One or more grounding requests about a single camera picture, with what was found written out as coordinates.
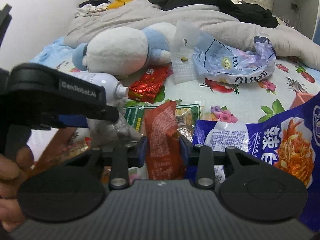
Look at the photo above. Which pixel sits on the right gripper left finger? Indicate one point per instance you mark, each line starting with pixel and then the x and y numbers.
pixel 122 157

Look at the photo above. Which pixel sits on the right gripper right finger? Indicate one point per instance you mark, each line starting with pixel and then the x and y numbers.
pixel 204 166

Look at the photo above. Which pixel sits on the grey silver snack packet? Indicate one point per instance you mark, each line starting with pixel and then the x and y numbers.
pixel 105 133

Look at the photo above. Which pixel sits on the orange-red snack packet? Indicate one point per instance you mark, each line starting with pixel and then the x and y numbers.
pixel 163 160

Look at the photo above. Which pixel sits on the green clear snack packet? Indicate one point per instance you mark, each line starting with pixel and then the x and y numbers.
pixel 186 116

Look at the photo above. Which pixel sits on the shiny red foil packet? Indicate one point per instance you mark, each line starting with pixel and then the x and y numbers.
pixel 149 85

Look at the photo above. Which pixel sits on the blue spicy snack bag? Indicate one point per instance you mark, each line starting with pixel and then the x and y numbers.
pixel 288 141

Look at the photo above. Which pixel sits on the left hand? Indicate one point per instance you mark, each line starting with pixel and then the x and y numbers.
pixel 13 174

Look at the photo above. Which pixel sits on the white spray bottle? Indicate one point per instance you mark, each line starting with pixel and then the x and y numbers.
pixel 114 89

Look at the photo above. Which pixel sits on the floral bed sheet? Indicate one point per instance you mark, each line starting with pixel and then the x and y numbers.
pixel 248 103

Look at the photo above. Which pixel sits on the white blue plush toy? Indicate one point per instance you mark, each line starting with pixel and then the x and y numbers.
pixel 123 51

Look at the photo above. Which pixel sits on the crumpled blue white plastic bag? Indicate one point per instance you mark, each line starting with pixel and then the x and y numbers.
pixel 216 61

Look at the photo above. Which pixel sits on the clear plastic tray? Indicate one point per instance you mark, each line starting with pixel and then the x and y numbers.
pixel 182 50

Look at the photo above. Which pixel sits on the grey duvet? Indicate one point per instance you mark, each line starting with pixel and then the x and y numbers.
pixel 227 29

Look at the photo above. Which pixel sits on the black clothes pile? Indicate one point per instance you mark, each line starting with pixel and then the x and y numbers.
pixel 246 12

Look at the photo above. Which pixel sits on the clothes heap by wall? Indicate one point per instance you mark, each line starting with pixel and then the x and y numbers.
pixel 91 8

